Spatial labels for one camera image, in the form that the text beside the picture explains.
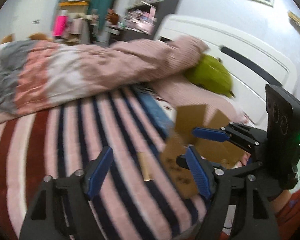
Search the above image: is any green plush toy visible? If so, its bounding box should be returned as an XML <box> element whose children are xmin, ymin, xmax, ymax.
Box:
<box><xmin>184</xmin><ymin>54</ymin><xmax>234</xmax><ymax>98</ymax></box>

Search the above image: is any dark shelving unit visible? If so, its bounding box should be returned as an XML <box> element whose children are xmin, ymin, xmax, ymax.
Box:
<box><xmin>107</xmin><ymin>0</ymin><xmax>179</xmax><ymax>44</ymax></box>

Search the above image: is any pink bottle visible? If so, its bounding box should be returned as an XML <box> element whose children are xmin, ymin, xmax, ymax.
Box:
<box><xmin>52</xmin><ymin>9</ymin><xmax>68</xmax><ymax>37</ymax></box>

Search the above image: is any patchwork pink grey quilt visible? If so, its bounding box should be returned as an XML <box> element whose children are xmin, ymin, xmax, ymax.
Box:
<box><xmin>0</xmin><ymin>35</ymin><xmax>247</xmax><ymax>123</ymax></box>

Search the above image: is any person's right hand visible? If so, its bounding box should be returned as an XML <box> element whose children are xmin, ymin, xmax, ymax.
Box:
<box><xmin>270</xmin><ymin>190</ymin><xmax>292</xmax><ymax>214</ymax></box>

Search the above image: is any striped pink fleece blanket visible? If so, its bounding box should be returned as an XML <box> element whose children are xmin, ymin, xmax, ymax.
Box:
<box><xmin>0</xmin><ymin>86</ymin><xmax>206</xmax><ymax>239</ymax></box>

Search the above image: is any cardboard box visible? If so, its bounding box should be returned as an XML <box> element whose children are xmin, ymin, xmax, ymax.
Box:
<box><xmin>159</xmin><ymin>105</ymin><xmax>248</xmax><ymax>199</ymax></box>

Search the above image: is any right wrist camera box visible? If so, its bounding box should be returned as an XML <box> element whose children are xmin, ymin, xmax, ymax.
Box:
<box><xmin>262</xmin><ymin>85</ymin><xmax>300</xmax><ymax>197</ymax></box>

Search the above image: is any white headboard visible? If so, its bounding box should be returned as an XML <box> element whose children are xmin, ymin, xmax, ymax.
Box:
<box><xmin>154</xmin><ymin>14</ymin><xmax>298</xmax><ymax>129</ymax></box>

